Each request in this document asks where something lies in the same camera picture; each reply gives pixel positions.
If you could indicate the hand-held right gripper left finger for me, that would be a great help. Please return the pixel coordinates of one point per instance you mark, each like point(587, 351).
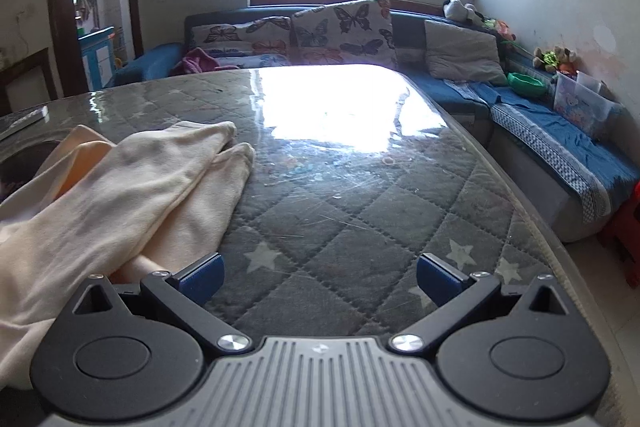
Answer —
point(202, 277)

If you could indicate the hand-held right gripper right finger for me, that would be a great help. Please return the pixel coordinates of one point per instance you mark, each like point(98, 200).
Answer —
point(432, 279)

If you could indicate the cream garment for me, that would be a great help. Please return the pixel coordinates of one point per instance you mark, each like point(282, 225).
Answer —
point(125, 187)

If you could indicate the blue corner sofa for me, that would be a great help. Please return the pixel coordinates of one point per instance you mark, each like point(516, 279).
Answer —
point(435, 91)

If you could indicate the blue patterned sofa cover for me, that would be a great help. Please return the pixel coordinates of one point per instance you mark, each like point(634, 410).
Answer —
point(550, 127)

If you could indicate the red plastic stool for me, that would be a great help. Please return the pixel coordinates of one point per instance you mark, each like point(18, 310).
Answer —
point(625, 227)

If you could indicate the pink cloth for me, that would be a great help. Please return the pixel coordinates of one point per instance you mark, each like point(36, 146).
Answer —
point(197, 62)

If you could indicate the green bowl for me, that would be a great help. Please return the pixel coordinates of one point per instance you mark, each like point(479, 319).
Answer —
point(525, 83)

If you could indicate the flat butterfly print cushion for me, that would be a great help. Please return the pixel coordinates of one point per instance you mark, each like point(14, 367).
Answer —
point(255, 59)

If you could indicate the clear plastic storage box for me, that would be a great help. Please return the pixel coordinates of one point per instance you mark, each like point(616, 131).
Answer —
point(580, 104)

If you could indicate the grey cushion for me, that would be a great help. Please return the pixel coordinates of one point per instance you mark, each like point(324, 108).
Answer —
point(462, 52)

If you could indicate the flat silver device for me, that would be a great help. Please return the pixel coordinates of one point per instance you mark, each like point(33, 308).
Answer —
point(22, 119)

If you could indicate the blue cabinet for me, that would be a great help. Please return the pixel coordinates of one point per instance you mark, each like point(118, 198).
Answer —
point(97, 57)

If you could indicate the brown and green plush toy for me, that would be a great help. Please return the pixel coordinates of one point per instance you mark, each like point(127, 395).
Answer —
point(550, 57)

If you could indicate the orange and green plush toy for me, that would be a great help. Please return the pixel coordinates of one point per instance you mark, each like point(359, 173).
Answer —
point(500, 28)

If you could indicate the large butterfly print cushion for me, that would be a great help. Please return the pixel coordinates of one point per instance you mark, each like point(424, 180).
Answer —
point(345, 27)

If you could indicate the white and black plush toy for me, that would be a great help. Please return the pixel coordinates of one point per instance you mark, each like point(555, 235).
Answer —
point(455, 9)

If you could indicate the dark wooden door frame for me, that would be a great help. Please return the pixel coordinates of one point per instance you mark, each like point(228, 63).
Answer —
point(57, 7)

